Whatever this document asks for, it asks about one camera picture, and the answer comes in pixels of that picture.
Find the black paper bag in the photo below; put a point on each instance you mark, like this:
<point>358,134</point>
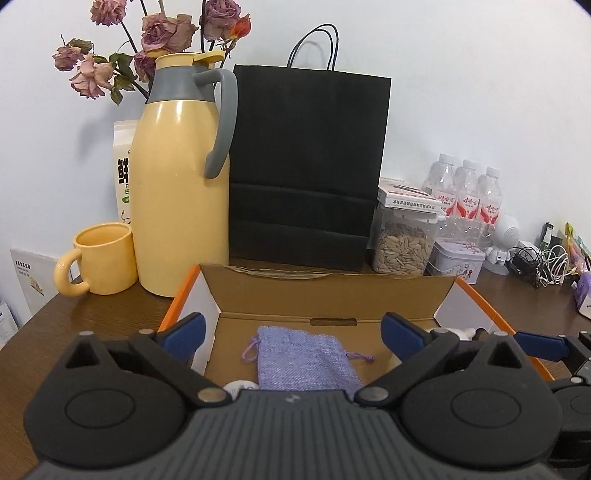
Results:
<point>304,161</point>

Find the blue and white leaflet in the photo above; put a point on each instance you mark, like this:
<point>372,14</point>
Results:
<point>7,321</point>

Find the purple tissue pack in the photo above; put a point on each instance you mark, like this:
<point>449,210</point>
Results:
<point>584,295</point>

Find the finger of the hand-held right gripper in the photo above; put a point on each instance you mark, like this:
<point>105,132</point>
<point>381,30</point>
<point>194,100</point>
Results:
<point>542,346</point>

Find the dried rose bouquet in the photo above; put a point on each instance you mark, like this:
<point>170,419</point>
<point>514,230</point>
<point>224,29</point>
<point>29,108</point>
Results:
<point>161,32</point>

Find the white milk carton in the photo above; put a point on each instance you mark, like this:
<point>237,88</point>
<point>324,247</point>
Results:
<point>122,161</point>

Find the white printed tin box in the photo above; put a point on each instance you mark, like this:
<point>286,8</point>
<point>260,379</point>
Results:
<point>455,261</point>

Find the orange cardboard box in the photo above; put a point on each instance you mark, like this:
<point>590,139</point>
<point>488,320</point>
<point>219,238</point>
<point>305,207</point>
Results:
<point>286,295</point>

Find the yellow mug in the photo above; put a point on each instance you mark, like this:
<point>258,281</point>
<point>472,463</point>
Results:
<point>106,263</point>

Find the white robot-shaped speaker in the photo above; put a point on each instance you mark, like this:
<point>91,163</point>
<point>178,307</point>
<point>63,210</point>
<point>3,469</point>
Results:
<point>505,235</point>

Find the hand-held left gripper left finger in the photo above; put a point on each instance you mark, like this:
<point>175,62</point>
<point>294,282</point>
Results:
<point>184,337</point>

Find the purple woven pouch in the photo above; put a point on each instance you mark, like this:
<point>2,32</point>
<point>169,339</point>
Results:
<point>300,360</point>

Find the clear water bottle red label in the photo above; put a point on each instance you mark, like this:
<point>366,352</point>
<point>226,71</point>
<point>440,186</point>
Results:
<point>466,189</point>
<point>490,198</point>
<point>441,180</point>

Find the clear jar of seeds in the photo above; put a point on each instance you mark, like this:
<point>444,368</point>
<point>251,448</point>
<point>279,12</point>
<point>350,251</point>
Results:
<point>399,249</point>

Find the yellow thermos jug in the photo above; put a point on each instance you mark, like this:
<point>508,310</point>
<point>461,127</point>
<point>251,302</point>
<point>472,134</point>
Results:
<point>175,194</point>

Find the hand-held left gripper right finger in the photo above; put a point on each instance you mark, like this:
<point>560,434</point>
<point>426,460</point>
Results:
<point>401,337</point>

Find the small white card box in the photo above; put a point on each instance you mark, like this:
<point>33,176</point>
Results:
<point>406,196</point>

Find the white round object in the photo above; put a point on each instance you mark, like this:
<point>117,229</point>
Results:
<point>240,386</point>

